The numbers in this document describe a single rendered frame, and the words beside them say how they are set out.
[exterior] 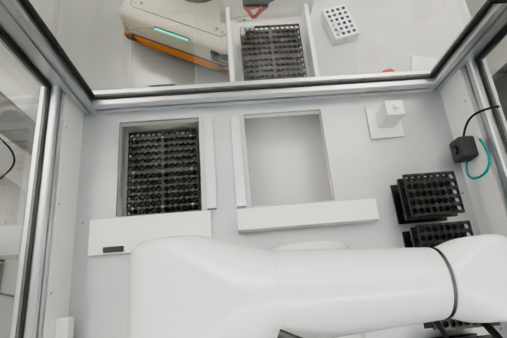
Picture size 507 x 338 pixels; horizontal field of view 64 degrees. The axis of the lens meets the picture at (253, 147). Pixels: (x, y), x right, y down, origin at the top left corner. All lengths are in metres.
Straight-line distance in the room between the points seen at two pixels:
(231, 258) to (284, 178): 0.75
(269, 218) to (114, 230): 0.35
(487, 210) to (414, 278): 0.67
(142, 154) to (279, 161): 0.37
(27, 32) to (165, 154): 0.44
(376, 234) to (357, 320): 0.62
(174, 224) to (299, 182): 0.36
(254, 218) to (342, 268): 0.55
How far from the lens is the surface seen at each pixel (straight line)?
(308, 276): 0.38
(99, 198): 1.03
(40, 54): 0.92
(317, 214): 0.94
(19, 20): 0.84
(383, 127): 1.08
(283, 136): 1.16
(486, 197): 1.06
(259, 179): 1.11
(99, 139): 1.09
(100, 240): 1.00
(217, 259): 0.39
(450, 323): 0.99
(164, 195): 1.04
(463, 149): 1.05
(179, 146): 1.08
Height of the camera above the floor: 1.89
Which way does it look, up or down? 68 degrees down
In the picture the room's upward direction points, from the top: 3 degrees clockwise
